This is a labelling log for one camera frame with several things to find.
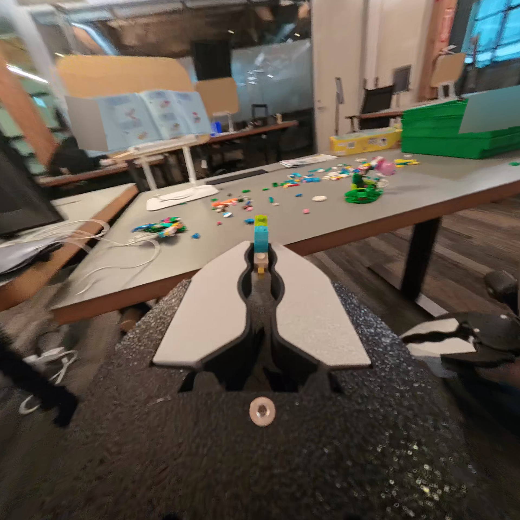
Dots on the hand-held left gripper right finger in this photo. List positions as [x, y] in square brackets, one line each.
[317, 313]

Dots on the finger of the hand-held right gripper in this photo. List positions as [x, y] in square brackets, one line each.
[438, 328]
[443, 347]

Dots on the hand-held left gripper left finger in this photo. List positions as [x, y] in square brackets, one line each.
[207, 308]

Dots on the turquoise lego brick column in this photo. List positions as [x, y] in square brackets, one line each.
[261, 237]

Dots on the heap of mixed lego parts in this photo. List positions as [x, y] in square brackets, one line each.
[166, 227]

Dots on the green lego plant model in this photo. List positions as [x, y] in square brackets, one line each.
[363, 195]

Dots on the pile of colourful lego pieces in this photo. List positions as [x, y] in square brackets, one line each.
[308, 178]

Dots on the flat lego instruction booklets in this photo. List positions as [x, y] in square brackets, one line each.
[306, 160]

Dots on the yellow lego box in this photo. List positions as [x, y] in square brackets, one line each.
[365, 141]

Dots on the open lego instruction booklet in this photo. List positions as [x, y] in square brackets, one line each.
[162, 113]

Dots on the orange brick separator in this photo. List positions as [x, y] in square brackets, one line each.
[225, 203]

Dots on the black desk mat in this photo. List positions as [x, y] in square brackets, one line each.
[239, 175]

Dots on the stack of green bins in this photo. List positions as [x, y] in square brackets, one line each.
[434, 134]

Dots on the dark cloth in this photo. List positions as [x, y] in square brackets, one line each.
[75, 156]

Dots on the small cardboard panel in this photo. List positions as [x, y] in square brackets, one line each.
[217, 95]

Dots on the black computer monitor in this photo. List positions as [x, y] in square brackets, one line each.
[24, 195]

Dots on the black office chair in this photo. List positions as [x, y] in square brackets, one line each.
[375, 101]

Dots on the large cardboard panel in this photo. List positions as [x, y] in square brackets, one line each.
[122, 75]

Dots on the white door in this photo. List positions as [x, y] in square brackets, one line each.
[337, 61]

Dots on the cardboard sign on white stand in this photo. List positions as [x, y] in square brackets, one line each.
[447, 73]

